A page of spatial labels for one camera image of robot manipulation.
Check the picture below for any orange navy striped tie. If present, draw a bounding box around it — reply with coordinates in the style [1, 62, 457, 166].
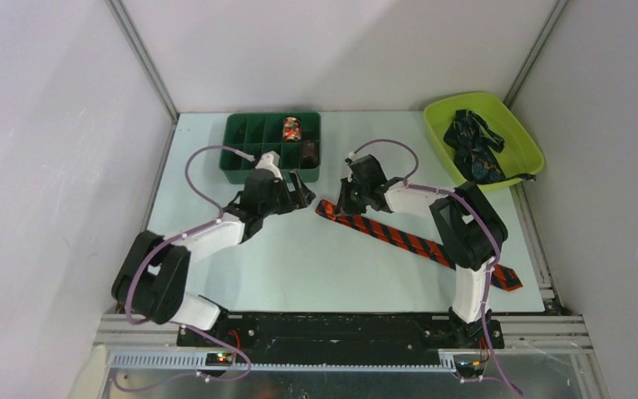
[315, 199, 523, 292]

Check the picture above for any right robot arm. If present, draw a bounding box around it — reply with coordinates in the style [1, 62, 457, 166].
[335, 155, 508, 349]

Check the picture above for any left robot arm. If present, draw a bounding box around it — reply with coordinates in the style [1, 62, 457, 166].
[111, 170, 317, 347]

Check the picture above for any brown patterned rolled tie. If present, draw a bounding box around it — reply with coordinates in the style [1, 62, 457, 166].
[300, 140, 320, 169]

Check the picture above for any green compartment organizer tray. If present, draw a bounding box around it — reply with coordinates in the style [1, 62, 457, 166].
[223, 111, 321, 183]

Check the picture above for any navy floral gold tie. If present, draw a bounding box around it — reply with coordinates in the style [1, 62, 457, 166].
[444, 109, 536, 185]

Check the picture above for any lime green plastic bin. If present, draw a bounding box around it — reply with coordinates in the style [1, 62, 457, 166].
[423, 91, 545, 192]

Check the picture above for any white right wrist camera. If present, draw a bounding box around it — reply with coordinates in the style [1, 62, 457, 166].
[345, 151, 357, 182]

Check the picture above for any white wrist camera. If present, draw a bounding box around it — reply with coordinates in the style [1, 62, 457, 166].
[345, 151, 357, 182]
[255, 151, 284, 180]

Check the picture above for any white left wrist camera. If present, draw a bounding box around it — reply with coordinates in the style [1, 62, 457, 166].
[255, 151, 284, 180]

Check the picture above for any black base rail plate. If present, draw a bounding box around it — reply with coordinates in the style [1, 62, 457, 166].
[178, 311, 502, 366]

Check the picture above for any left corner aluminium post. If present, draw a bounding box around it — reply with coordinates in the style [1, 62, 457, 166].
[105, 0, 180, 122]

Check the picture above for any corner aluminium post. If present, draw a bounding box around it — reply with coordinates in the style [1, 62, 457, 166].
[503, 0, 570, 108]
[105, 0, 180, 122]

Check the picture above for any right corner aluminium post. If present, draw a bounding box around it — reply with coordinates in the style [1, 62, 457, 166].
[503, 0, 570, 108]

